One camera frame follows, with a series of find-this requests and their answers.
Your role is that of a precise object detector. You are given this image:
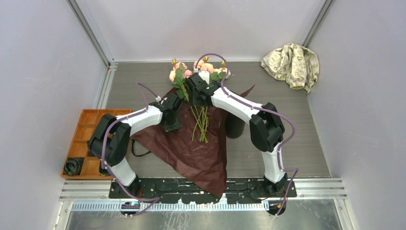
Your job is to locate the pink rose stem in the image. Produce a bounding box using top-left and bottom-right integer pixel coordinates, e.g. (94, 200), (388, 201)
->
(169, 59), (193, 102)

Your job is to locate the cream peach rose stem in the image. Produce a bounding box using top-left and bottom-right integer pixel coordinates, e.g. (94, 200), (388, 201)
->
(188, 56), (231, 143)

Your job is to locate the black gold-lettered ribbon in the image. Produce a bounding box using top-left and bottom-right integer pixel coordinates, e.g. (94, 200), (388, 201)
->
(131, 139), (151, 157)

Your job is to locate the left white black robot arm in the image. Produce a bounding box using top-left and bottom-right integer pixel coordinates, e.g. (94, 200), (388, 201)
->
(87, 93), (182, 198)

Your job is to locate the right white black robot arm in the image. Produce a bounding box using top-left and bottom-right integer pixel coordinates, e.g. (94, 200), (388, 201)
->
(186, 73), (287, 197)

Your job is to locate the black cylindrical vase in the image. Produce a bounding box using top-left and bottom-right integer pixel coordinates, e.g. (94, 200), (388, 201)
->
(225, 113), (246, 139)

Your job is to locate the orange wooden compartment tray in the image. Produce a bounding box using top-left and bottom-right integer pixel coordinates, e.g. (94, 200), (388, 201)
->
(60, 109), (133, 180)

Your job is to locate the cream patterned cloth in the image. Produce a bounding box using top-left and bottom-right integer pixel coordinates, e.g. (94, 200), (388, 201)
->
(261, 43), (319, 93)

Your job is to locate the rolled green patterned necktie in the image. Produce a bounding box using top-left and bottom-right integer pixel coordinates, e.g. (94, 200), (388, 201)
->
(63, 158), (84, 176)

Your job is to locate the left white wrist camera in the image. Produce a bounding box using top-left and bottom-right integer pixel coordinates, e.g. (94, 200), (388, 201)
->
(155, 96), (167, 104)

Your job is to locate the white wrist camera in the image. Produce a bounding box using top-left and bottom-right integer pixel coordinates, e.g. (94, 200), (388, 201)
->
(155, 96), (167, 104)
(193, 68), (210, 84)

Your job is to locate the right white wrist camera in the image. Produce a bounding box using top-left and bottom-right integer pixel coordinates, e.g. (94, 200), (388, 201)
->
(193, 68), (210, 84)

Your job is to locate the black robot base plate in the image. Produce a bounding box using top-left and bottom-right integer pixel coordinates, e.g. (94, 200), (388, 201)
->
(109, 177), (297, 206)

